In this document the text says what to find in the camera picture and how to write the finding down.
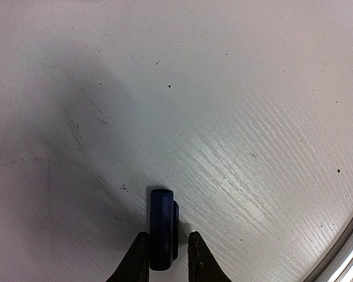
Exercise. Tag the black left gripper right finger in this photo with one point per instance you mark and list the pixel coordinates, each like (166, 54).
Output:
(202, 265)

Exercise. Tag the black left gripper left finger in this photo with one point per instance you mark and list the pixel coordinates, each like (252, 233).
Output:
(134, 267)

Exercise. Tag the blue marker cap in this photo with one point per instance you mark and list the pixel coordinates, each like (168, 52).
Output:
(163, 229)

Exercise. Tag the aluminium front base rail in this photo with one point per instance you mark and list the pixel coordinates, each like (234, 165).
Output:
(337, 265)

